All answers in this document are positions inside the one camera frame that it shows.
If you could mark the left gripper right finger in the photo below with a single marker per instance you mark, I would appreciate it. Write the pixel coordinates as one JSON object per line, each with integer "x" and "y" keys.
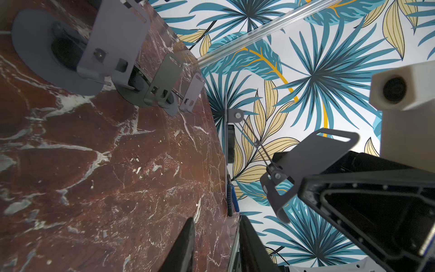
{"x": 254, "y": 257}

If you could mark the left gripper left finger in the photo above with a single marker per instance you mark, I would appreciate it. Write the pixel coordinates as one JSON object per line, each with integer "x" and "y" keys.
{"x": 181, "y": 255}

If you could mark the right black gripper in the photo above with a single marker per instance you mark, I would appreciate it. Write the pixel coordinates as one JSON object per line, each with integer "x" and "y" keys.
{"x": 386, "y": 208}

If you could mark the lavender stand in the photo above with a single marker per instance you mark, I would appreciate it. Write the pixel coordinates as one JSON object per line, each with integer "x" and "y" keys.
{"x": 190, "y": 98}
{"x": 317, "y": 152}
{"x": 63, "y": 57}

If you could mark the dark grey stand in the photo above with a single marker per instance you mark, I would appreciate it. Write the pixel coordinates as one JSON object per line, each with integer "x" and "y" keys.
{"x": 145, "y": 92}

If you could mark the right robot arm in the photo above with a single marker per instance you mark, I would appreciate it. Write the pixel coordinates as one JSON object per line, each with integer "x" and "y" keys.
{"x": 326, "y": 267}

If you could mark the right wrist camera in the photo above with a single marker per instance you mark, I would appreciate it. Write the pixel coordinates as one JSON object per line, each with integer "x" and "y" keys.
{"x": 406, "y": 98}

